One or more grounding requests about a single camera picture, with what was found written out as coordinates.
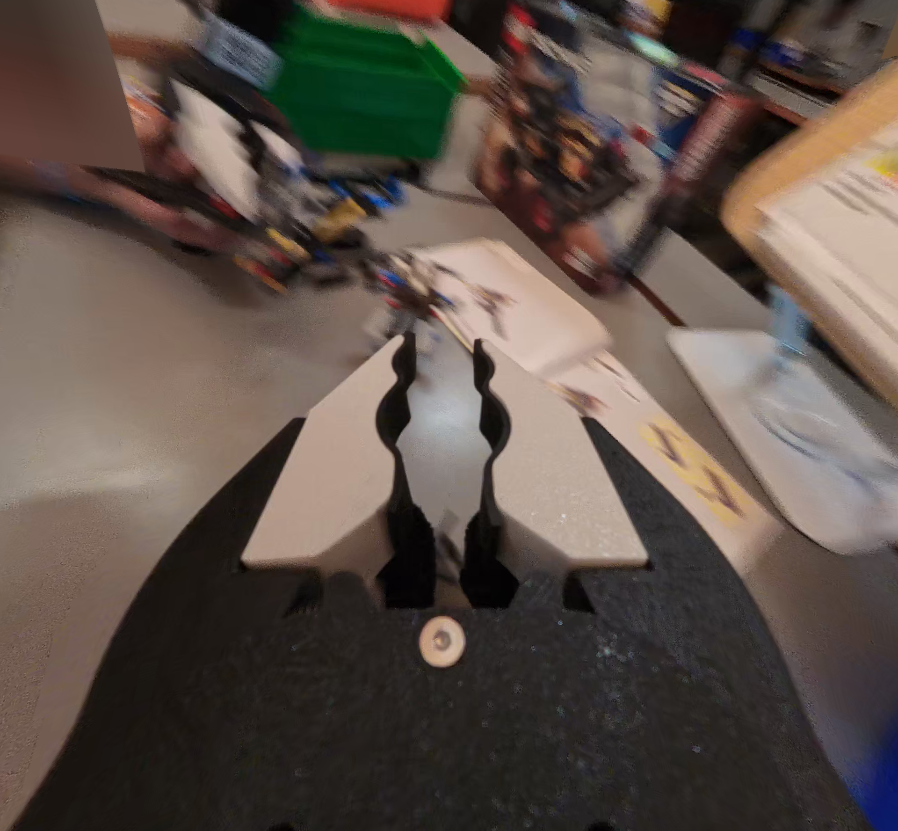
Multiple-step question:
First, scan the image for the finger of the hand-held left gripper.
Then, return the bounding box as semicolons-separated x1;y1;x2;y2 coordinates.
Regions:
249;121;307;179
172;80;262;223

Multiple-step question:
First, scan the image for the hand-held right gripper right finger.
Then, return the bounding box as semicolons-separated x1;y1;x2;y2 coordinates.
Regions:
462;338;650;606

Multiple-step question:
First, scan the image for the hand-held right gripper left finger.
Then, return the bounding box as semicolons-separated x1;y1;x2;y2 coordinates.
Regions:
242;333;437;607

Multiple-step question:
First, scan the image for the pile of lego pieces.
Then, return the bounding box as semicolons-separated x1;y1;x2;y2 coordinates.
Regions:
235;143;411;293

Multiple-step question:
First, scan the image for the person's left forearm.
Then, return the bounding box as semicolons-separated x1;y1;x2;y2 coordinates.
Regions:
0;160;220;255

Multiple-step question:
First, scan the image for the lego instruction booklet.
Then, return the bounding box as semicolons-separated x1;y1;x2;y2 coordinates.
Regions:
407;238;766;530

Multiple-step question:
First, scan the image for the grey black lego truck chassis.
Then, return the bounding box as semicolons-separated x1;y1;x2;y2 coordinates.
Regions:
361;247;453;349

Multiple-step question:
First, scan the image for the lego truck set box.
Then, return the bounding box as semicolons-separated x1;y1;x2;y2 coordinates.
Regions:
471;0;766;297

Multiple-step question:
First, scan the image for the green plastic bin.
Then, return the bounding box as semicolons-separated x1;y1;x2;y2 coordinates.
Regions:
270;6;467;161

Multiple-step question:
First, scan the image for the wooden sign board white stand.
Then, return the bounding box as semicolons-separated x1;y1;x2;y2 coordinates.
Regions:
666;62;898;557

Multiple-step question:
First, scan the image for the blue plastic bin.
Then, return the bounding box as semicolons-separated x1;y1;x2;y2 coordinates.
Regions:
838;733;898;831

